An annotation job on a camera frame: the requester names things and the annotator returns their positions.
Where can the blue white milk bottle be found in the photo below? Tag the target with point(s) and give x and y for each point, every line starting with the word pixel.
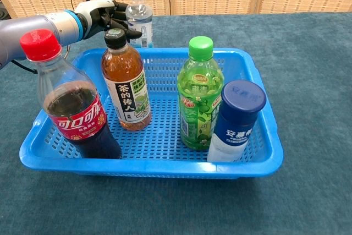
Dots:
pixel 236 125

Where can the teal table cloth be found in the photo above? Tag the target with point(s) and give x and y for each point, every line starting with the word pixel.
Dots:
pixel 176 204

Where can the clear water bottle white cap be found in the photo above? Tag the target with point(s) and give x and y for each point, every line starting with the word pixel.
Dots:
pixel 140 15

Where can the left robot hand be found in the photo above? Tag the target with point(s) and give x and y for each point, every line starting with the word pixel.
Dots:
pixel 93 12

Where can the cola bottle with red cap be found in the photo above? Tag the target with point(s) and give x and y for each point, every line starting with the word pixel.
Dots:
pixel 77 119

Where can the amber tea bottle black cap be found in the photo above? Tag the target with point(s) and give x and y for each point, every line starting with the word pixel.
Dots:
pixel 123 81

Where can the blue perforated plastic basket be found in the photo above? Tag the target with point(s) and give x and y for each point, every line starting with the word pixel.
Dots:
pixel 154 167

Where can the green drink bottle green cap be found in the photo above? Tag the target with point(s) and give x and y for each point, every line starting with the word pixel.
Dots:
pixel 196 94

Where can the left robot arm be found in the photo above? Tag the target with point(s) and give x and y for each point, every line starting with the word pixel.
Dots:
pixel 16 30

